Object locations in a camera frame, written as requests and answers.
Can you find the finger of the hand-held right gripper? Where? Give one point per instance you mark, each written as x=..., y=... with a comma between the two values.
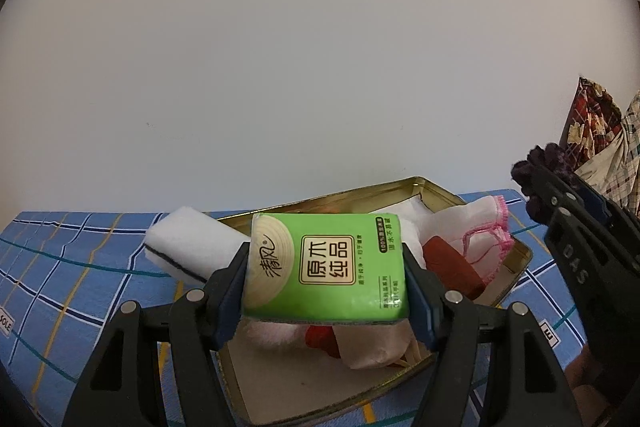
x=590, y=277
x=597, y=204

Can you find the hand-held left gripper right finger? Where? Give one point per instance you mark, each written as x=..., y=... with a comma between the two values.
x=417, y=302

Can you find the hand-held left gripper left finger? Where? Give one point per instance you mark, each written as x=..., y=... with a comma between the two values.
x=230, y=297

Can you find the red fabric pouch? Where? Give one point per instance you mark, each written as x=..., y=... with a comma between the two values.
x=450, y=262

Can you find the pink fuzzy cloth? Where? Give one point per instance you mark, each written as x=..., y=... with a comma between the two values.
x=275, y=334

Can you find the white sponge with dark layer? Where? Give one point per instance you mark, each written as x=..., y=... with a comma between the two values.
x=190, y=237

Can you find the white gauze cloth pink trim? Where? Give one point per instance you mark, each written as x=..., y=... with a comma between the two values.
x=450, y=222

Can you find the green tissue packet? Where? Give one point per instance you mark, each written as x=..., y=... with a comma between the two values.
x=325, y=267

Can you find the gold metal tin box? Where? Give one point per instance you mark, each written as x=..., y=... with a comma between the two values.
x=434, y=193

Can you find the person's right hand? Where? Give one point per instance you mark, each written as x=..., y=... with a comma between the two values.
x=590, y=387

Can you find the white plaid cloth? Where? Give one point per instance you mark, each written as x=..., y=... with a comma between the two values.
x=625, y=157

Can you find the white paper box lining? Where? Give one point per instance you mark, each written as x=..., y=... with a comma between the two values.
x=300, y=382

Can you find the blue plaid bed sheet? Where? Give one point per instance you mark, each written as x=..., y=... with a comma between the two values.
x=75, y=257

